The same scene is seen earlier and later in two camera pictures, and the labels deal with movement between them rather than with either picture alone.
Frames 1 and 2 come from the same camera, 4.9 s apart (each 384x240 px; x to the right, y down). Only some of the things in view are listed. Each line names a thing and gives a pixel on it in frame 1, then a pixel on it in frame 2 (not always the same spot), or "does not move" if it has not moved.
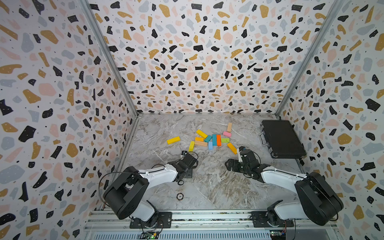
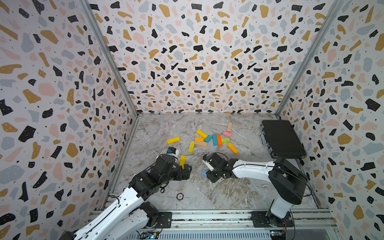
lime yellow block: [191, 146] does not move
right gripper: [234, 162] -> [209, 177]
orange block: [218, 140] does not move
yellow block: [175, 139] does not move
